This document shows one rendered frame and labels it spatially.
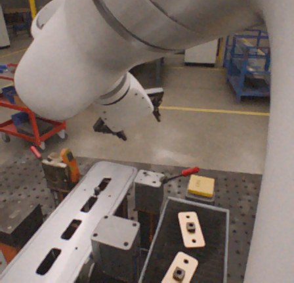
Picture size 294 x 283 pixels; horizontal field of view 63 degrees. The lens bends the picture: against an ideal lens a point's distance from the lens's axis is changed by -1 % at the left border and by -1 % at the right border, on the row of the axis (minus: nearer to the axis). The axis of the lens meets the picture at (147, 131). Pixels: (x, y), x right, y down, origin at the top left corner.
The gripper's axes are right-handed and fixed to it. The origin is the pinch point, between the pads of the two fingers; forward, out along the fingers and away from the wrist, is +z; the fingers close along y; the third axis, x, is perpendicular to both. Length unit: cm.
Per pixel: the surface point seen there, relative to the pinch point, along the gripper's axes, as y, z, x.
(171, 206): -2.2, 8.2, -18.2
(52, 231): -36.8, 13.9, -7.7
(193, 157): 16, 214, 70
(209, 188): 7.4, 14.5, -17.1
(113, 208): -20.9, 23.3, -6.8
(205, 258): 0.1, 3.0, -30.5
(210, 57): 195, 455, 386
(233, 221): 12, 74, -20
